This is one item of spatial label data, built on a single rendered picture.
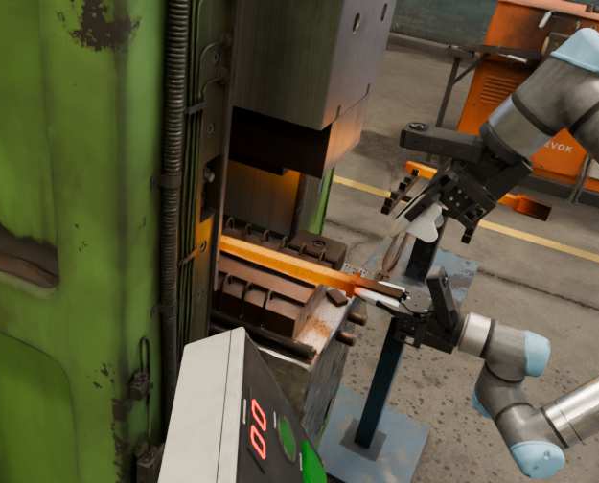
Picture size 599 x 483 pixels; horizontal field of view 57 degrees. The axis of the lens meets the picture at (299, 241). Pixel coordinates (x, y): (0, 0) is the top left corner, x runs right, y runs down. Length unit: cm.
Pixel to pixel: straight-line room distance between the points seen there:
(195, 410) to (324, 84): 45
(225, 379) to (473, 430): 183
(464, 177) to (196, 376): 42
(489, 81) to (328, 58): 376
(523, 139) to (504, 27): 374
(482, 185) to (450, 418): 168
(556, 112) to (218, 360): 49
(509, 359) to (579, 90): 53
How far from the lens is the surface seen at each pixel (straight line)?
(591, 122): 72
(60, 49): 67
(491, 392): 113
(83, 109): 67
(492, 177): 79
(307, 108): 81
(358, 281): 109
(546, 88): 73
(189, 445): 59
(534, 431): 107
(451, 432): 233
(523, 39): 448
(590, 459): 254
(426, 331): 110
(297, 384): 109
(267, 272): 113
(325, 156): 87
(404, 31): 871
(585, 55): 73
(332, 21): 77
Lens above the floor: 164
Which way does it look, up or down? 31 degrees down
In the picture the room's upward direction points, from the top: 10 degrees clockwise
